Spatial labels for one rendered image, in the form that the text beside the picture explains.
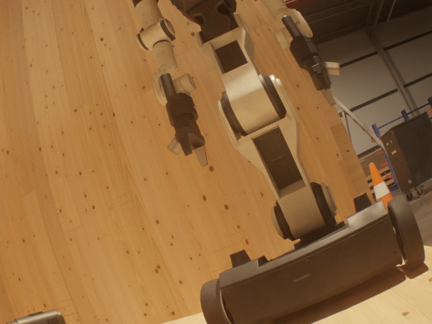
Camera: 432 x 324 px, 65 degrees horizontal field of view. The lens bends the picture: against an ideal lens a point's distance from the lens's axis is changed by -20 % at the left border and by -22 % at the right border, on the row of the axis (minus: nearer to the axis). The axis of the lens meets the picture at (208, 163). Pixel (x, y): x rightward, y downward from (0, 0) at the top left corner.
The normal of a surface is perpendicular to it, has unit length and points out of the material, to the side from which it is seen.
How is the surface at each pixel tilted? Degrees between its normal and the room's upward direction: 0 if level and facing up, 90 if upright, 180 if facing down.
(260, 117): 141
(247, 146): 101
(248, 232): 90
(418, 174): 90
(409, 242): 98
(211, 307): 67
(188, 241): 90
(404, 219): 61
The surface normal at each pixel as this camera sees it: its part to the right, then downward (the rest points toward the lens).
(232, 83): -0.45, -0.45
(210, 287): -0.45, -0.84
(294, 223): -0.20, 0.20
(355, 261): -0.33, -0.09
